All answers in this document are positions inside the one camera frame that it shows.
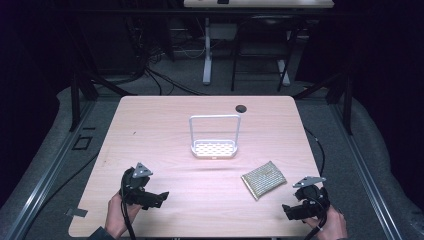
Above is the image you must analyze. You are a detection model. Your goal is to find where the person's left hand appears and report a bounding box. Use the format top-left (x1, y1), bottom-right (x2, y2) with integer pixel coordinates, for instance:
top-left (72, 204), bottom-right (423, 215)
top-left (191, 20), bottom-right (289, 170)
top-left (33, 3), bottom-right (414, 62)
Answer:
top-left (104, 192), bottom-right (144, 240)

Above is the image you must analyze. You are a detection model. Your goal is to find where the aluminium floor rail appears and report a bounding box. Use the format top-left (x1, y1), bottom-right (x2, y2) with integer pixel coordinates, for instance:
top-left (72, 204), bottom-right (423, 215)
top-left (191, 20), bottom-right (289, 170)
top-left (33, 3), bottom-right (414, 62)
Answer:
top-left (329, 101), bottom-right (406, 240)
top-left (2, 99), bottom-right (98, 240)

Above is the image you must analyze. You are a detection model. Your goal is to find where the person's right hand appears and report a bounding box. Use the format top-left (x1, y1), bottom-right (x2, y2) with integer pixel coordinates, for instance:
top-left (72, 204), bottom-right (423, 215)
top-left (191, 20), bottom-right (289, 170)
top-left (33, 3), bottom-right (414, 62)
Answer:
top-left (302, 204), bottom-right (348, 240)

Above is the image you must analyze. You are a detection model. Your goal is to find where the yellow grey mesh sponge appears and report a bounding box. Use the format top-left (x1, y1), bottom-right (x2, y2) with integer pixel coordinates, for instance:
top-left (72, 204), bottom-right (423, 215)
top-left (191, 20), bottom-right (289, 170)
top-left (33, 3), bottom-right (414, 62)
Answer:
top-left (240, 160), bottom-right (288, 201)

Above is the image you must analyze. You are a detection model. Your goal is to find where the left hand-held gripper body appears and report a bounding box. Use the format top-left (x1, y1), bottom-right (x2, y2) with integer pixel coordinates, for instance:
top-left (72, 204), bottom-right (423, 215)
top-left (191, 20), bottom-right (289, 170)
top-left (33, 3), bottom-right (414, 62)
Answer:
top-left (119, 162), bottom-right (161, 207)

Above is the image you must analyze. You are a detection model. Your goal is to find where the black metal chair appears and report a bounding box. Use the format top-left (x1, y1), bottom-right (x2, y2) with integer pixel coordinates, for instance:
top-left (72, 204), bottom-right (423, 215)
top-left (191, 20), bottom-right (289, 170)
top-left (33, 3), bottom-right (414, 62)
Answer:
top-left (230, 13), bottom-right (302, 93)

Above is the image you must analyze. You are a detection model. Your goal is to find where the white sponge rack with handle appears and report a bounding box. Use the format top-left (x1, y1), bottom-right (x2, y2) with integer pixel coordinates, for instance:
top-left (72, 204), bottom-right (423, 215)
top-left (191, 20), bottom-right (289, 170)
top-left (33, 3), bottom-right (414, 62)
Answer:
top-left (188, 114), bottom-right (242, 160)

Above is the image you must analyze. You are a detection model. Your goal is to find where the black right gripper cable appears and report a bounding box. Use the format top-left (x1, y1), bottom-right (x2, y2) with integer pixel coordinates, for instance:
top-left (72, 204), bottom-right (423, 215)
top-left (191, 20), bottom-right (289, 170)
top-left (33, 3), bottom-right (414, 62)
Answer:
top-left (302, 127), bottom-right (329, 240)

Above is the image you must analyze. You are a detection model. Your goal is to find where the white desk with white legs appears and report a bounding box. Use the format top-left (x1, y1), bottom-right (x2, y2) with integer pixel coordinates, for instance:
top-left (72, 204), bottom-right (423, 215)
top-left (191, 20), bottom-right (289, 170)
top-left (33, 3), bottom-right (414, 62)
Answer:
top-left (182, 0), bottom-right (336, 87)

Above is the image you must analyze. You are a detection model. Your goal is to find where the grey tape strip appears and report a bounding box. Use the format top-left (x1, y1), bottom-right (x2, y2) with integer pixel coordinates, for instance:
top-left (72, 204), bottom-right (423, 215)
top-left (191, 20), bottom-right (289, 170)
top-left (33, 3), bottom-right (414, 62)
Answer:
top-left (65, 207), bottom-right (89, 218)

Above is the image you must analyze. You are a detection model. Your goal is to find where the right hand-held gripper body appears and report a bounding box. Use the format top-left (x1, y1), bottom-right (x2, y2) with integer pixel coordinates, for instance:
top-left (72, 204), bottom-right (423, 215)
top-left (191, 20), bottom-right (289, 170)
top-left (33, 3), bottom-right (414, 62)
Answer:
top-left (289, 175), bottom-right (331, 222)

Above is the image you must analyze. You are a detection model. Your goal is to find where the bundle of black floor cables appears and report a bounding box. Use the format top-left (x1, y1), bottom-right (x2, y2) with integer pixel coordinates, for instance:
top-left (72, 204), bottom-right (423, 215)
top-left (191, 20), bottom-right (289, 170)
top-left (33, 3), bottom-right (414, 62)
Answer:
top-left (123, 13), bottom-right (211, 97)

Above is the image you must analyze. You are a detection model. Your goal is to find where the black metal stand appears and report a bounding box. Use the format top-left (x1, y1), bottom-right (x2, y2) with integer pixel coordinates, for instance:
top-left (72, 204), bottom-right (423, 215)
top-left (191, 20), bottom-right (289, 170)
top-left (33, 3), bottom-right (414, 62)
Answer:
top-left (68, 71), bottom-right (138, 133)
top-left (292, 68), bottom-right (354, 136)

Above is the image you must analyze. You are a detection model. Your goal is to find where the black floor cable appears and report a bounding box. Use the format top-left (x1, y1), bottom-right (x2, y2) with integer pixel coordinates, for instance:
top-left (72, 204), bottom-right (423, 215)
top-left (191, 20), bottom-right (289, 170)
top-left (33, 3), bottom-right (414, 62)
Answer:
top-left (23, 151), bottom-right (101, 234)

